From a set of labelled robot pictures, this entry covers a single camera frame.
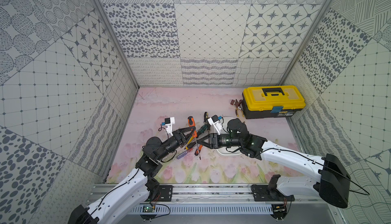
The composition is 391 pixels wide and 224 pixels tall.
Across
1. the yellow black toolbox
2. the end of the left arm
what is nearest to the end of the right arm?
the end of the left arm

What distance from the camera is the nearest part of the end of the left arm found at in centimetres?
63

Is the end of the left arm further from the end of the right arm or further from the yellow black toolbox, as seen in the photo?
the yellow black toolbox

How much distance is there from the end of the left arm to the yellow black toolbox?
483 mm

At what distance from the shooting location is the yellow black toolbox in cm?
92
